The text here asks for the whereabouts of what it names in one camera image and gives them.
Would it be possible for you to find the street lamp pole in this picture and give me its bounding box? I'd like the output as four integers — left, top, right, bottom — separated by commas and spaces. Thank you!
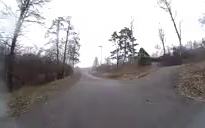
97, 45, 104, 66

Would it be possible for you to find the grassy traffic island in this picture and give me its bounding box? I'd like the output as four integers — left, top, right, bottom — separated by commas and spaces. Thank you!
89, 63, 162, 81

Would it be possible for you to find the group of pine trees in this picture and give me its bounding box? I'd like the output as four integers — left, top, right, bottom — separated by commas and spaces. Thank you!
108, 19, 139, 68

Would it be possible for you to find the dark evergreen bush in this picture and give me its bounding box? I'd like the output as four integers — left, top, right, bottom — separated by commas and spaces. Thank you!
137, 47, 153, 66

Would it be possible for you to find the grey asphalt road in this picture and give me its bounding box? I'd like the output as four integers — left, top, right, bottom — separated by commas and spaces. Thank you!
14, 64, 205, 128

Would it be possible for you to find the row of bare trees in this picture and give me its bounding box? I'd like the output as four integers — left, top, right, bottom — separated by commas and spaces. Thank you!
0, 0, 82, 93

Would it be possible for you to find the dark hedge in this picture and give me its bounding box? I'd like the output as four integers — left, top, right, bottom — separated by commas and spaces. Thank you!
3, 54, 74, 88

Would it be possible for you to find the dark fence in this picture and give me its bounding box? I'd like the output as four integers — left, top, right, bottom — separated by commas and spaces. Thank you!
151, 54, 183, 67

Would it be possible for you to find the leaf-strewn grass verge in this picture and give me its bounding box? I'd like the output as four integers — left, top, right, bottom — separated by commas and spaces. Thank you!
4, 70, 82, 120

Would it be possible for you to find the tall leaning bare tree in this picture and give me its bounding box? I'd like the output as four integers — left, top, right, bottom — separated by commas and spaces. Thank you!
156, 0, 184, 58

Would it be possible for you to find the leaf-covered bank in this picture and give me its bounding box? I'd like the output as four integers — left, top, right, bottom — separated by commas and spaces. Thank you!
174, 58, 205, 107

